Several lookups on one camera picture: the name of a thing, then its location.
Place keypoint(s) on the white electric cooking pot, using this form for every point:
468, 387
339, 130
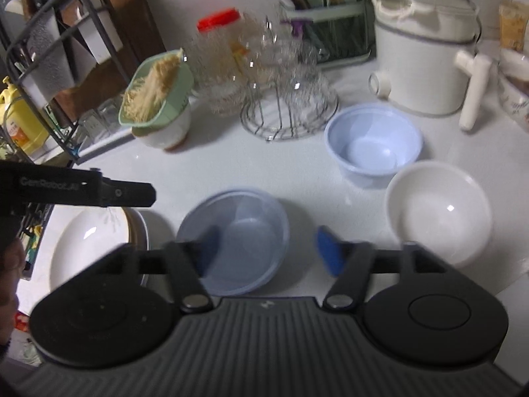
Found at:
417, 58

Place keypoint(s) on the deep pale blue bowl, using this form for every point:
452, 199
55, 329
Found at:
372, 149

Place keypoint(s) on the cluster of clear glass cups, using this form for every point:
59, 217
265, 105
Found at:
281, 70

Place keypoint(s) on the floral bowl with brown food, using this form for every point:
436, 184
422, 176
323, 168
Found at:
514, 95

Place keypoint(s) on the white plate with faint sprig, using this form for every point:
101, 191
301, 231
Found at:
91, 244

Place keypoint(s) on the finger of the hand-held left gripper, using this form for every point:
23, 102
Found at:
128, 194

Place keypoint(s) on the green colander basket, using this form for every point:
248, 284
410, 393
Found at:
173, 107

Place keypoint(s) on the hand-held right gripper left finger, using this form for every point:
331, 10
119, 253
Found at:
208, 250

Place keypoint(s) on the hammered steel cleaver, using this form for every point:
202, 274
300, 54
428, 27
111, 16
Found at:
47, 62

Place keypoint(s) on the yellow paper packet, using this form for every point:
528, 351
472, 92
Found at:
512, 25

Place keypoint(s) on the wooden cutting board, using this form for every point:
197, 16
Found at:
132, 29

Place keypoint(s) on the glass jar with red lid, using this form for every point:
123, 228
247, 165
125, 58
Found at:
219, 45

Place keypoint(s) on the green chopstick holder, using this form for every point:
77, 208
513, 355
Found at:
339, 33

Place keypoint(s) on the small white bowl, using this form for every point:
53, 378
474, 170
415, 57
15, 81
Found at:
514, 58

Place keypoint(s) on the white bowl with brown foot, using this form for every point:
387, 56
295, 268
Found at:
167, 132

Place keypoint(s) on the red printed packaging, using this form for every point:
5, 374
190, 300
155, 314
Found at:
20, 322

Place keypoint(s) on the bundle of pale dried noodles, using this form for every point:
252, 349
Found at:
153, 89

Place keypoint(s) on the row of drinking glasses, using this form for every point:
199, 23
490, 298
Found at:
99, 118

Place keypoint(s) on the yellow detergent bottle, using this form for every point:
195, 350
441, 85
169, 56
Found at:
20, 128

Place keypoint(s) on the plain white bowl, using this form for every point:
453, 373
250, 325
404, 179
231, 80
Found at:
438, 211

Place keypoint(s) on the wide pale blue bowl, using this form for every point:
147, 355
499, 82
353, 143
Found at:
248, 240

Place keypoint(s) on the person's left forearm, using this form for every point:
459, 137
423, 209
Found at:
9, 269

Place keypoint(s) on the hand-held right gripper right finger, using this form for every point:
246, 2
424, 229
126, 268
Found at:
328, 249

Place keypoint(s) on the black knife rack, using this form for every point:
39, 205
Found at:
62, 2

